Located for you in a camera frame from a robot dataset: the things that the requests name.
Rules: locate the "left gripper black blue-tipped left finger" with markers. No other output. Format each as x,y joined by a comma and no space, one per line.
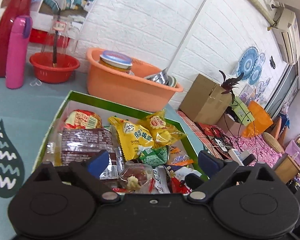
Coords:
87,174

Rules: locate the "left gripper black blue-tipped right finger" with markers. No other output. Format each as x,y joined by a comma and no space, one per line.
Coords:
219,173

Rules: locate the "brown-label pasta snack bag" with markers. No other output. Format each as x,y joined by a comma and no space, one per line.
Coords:
82,144

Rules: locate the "red snack packet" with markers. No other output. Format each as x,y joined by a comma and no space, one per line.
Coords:
82,119

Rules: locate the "red top snack bag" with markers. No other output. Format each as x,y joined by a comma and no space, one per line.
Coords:
178,184

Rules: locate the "brown orange snack bag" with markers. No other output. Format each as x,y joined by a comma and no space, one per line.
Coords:
178,157

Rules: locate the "red dates clear bag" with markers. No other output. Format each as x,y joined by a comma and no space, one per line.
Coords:
137,178

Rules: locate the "yellow egg-yolk snack bag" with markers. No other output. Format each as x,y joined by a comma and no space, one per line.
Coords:
133,138

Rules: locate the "white blue snack bag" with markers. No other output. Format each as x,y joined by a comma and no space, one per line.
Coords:
162,180

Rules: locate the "light green small box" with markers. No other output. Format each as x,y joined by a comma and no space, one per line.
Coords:
240,109

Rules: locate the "green small snack packet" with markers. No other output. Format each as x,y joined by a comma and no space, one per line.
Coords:
154,156

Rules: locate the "orange plastic bag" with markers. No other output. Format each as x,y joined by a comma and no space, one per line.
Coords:
262,121

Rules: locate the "green cardboard box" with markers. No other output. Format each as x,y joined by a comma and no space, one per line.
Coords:
106,109

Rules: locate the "brown cardboard box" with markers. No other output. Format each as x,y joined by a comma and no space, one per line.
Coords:
205,102

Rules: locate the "dark purple plant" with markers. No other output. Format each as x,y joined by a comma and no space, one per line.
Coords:
229,84

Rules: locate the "orange plastic tub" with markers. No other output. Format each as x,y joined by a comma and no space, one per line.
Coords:
130,90

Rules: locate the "steel bowl in tub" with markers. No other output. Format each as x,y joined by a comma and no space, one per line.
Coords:
163,78

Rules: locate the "blue paper fan decorations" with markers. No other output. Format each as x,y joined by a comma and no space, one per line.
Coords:
250,65

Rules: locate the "lidded jar in tub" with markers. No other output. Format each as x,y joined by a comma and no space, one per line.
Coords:
116,61

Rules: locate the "red plastic basin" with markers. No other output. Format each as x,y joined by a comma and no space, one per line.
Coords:
48,72

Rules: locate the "clear glass pitcher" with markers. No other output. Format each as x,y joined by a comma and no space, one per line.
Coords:
61,39

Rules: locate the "pink water bottle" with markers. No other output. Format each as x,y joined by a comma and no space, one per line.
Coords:
17,50

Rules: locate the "red thermos jug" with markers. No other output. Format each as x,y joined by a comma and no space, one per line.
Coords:
14,9

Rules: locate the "wall air conditioner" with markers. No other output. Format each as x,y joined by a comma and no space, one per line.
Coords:
287,35

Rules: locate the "bedding wall poster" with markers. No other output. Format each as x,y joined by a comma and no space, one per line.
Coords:
57,0

